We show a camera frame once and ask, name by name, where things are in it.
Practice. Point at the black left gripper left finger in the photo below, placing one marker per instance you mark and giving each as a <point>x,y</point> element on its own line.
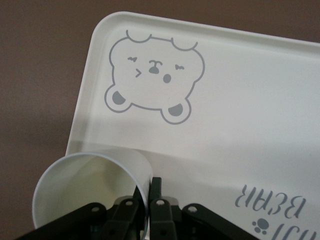
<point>120,220</point>

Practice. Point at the white plastic cup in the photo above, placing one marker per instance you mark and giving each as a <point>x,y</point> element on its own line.
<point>75,180</point>

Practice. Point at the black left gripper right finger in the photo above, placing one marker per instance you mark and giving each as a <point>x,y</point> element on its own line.
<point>162,220</point>

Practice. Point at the cream tray with bear print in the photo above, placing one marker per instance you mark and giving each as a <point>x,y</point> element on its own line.
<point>237,112</point>

